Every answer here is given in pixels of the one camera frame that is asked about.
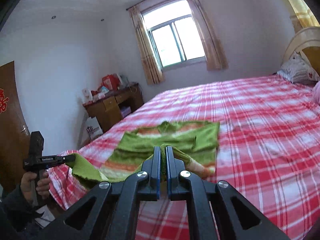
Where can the blue and white package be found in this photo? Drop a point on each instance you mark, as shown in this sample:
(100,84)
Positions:
(105,89)

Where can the red box on desk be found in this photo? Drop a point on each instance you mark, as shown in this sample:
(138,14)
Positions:
(109,82)

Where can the pink tissue box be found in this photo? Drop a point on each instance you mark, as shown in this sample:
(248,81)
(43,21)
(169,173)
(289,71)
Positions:
(98,96)

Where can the bed with red plaid sheet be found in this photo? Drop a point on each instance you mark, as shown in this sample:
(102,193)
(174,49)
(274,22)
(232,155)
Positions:
(250,130)

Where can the purple box under desk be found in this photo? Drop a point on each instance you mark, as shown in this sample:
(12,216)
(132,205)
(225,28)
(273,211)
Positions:
(126,111)

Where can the person's left forearm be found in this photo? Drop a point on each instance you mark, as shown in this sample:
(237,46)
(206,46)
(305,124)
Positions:
(15,210)

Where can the brown wooden door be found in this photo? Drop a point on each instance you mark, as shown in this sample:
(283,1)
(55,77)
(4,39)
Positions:
(10,142)

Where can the cream wooden headboard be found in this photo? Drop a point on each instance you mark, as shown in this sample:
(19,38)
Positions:
(297,40)

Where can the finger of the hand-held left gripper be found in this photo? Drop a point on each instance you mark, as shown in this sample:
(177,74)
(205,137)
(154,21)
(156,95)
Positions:
(67,158)

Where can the white paper bag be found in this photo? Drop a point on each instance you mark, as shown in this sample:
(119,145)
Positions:
(93,128)

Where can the white printed card box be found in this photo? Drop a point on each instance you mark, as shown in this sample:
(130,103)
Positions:
(86,96)

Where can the yellow curtain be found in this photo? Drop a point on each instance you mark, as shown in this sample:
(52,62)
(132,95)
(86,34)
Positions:
(300,7)

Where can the striped floral pillow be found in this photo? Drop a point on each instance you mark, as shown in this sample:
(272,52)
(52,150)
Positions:
(297,70)

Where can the person's left hand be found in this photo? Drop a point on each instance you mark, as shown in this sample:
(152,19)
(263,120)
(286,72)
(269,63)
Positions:
(25,186)

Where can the red paper door decoration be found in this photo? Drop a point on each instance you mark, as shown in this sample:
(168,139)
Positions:
(3,100)

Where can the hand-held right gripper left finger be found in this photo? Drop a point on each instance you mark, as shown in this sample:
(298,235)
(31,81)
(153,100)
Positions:
(160,165)

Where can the brown wooden desk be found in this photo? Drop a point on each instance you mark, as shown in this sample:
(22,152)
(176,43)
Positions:
(100,115)

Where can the green striped knit sweater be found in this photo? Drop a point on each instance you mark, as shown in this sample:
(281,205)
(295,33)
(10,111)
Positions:
(155,137)

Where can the beige floral curtain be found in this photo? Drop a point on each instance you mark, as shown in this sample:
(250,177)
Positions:
(212,47)
(147,62)

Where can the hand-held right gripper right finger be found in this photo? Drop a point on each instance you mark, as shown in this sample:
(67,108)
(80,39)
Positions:
(168,165)

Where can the pink quilt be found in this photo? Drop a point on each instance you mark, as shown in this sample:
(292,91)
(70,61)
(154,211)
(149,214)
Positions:
(317,90)

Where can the sliding glass window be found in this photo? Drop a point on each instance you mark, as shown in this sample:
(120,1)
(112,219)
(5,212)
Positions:
(170,42)

